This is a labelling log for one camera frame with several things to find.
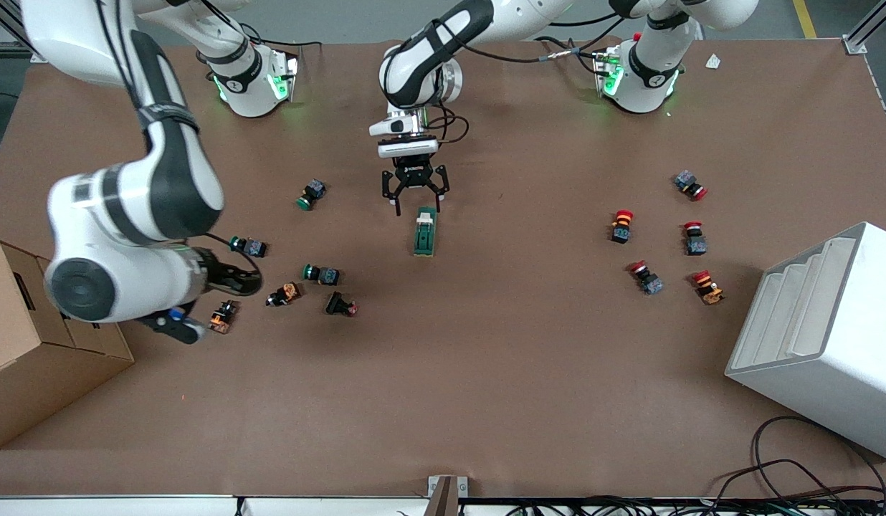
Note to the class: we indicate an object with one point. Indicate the green push button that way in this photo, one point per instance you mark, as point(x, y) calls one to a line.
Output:
point(325, 275)
point(312, 192)
point(251, 247)

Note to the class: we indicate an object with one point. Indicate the green load switch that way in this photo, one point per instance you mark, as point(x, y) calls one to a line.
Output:
point(425, 240)

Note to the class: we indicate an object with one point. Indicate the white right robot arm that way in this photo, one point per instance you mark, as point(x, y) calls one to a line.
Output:
point(127, 208)

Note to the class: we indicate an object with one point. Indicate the grey metal bracket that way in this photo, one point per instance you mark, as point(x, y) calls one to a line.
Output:
point(448, 491)

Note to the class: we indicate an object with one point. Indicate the black orange push button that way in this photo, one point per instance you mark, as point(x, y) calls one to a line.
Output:
point(285, 294)

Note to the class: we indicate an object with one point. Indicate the brown cardboard box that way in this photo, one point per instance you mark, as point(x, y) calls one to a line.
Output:
point(27, 387)

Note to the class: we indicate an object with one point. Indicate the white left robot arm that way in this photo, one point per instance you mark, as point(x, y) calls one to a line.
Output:
point(429, 57)

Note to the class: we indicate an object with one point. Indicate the black button with red lens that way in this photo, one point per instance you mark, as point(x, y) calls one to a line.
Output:
point(337, 304)

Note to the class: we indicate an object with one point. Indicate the white table edge rail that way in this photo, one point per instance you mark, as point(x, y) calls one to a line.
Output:
point(127, 506)

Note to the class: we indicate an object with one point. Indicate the black orange selector switch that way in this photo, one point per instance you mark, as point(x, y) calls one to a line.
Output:
point(224, 315)

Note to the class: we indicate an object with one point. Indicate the white paper scrap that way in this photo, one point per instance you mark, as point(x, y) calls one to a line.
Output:
point(713, 61)

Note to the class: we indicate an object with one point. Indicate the brown paper table mat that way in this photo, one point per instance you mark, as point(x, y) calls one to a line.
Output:
point(486, 358)

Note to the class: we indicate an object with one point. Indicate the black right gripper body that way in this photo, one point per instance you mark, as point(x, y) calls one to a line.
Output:
point(228, 276)

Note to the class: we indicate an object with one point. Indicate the aluminium frame profile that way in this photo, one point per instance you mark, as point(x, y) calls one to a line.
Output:
point(6, 36)
point(862, 36)

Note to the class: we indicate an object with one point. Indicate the white stepped rack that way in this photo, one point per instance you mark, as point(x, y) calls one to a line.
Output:
point(837, 373)

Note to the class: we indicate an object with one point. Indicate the red button with orange block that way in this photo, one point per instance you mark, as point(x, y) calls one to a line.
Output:
point(708, 288)

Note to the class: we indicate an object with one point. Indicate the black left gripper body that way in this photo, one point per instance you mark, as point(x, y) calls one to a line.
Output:
point(414, 172)

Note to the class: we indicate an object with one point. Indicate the red mushroom push button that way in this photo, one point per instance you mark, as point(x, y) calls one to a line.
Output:
point(695, 244)
point(649, 281)
point(688, 182)

